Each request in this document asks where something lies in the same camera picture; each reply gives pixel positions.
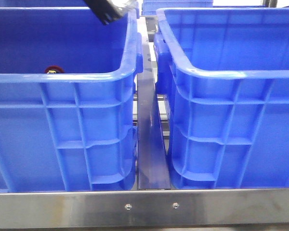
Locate far blue crate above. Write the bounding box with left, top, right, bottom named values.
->
left=142, top=0, right=213, bottom=16

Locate red mushroom push button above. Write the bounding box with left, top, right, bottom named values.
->
left=44, top=65, right=65, bottom=74

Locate left blue plastic bin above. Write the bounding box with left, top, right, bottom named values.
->
left=0, top=7, right=143, bottom=193

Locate blue bin behind left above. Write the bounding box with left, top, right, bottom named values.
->
left=0, top=0, right=87, bottom=7

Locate blue plastic bin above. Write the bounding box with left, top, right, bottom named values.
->
left=154, top=7, right=289, bottom=189
left=0, top=7, right=143, bottom=193

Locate dark blue divider rail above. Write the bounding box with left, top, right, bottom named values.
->
left=137, top=35, right=171, bottom=190

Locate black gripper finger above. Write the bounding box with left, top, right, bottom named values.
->
left=84, top=0, right=125, bottom=25

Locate right blue plastic bin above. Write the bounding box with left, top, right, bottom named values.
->
left=154, top=7, right=289, bottom=189

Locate stainless steel front rail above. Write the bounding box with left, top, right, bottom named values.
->
left=0, top=188, right=289, bottom=229

